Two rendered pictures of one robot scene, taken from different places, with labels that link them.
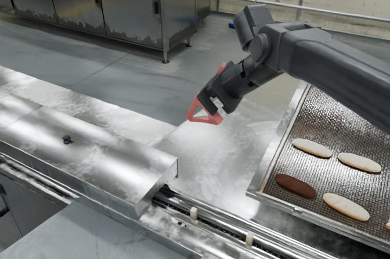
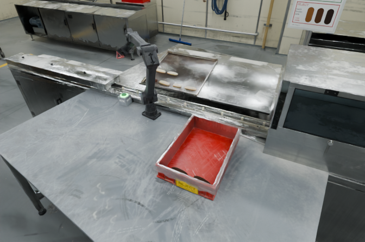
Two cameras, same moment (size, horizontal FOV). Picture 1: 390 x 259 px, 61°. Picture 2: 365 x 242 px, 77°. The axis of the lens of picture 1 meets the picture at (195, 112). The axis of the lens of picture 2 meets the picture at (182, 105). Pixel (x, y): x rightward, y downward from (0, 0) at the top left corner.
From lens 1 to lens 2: 1.26 m
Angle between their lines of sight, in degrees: 3
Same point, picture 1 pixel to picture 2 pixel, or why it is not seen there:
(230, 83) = (125, 47)
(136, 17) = (115, 36)
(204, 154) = (131, 78)
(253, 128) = not seen: hidden behind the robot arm
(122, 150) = (102, 74)
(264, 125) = not seen: hidden behind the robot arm
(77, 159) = (88, 76)
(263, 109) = not seen: hidden behind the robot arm
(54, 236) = (82, 96)
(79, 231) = (89, 95)
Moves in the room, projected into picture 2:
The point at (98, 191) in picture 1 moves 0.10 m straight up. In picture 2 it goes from (95, 83) to (92, 71)
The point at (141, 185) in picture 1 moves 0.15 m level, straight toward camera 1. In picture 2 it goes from (107, 80) to (108, 89)
